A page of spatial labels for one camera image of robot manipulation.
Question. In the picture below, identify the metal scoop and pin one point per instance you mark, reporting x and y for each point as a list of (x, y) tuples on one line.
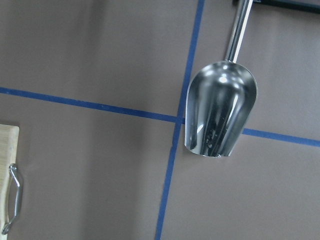
[(221, 97)]

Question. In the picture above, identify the bamboo cutting board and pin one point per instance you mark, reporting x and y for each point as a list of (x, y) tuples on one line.
[(9, 136)]

